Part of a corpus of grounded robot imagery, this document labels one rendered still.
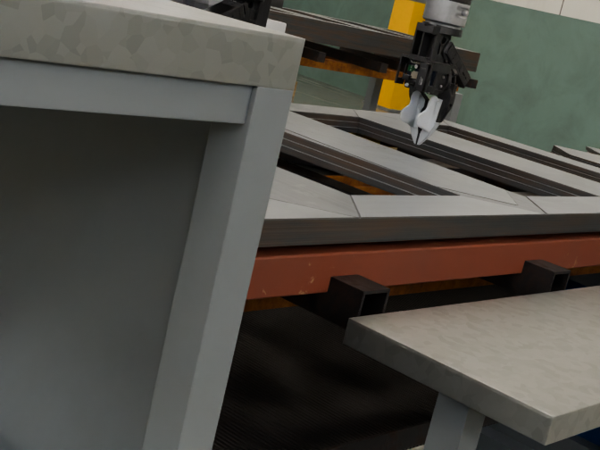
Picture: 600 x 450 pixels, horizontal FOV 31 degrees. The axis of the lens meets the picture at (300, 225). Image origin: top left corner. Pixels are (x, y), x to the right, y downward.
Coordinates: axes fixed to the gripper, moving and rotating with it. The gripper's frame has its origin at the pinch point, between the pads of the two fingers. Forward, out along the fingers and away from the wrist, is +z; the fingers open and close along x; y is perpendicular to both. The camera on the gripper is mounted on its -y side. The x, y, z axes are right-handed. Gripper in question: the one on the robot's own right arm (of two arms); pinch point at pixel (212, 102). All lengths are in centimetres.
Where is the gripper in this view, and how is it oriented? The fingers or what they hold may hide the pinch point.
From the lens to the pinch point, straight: 192.2
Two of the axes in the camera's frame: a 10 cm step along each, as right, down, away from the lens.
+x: -7.2, -3.1, 6.2
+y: 6.5, -0.1, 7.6
